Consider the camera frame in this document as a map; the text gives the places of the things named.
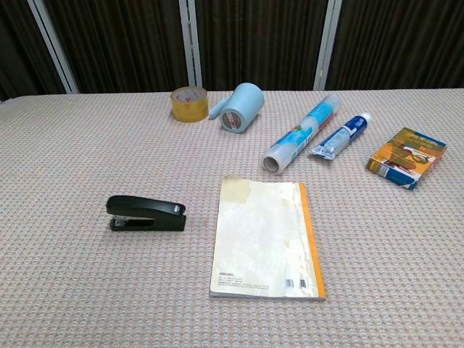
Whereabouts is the white notebook with orange spine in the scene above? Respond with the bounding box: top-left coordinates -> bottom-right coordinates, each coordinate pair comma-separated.
209,175 -> 328,302

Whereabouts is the orange blue cardboard box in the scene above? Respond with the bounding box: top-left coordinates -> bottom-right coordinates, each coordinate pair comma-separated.
365,127 -> 448,191

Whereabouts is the light blue lint roller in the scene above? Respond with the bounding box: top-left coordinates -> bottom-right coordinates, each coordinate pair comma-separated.
208,82 -> 265,132

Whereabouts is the black stapler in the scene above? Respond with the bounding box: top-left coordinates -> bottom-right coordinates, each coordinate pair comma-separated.
105,195 -> 188,233

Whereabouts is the grey metal partition post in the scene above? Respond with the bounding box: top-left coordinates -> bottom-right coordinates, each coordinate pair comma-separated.
312,0 -> 343,91
178,0 -> 203,88
27,0 -> 80,95

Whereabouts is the clear yellowish packing tape roll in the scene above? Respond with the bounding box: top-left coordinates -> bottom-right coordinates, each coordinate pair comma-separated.
170,86 -> 209,123

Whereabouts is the woven beige tablecloth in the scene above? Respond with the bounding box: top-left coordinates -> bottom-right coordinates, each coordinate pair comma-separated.
0,88 -> 464,348

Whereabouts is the blue white toothpaste tube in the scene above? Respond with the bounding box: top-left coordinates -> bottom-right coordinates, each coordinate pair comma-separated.
308,111 -> 373,161

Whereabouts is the dark brown curtain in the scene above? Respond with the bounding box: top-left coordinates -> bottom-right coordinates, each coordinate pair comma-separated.
0,0 -> 464,102

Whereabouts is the plastic wrap roll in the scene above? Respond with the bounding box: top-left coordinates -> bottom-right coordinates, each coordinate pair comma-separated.
262,94 -> 344,175

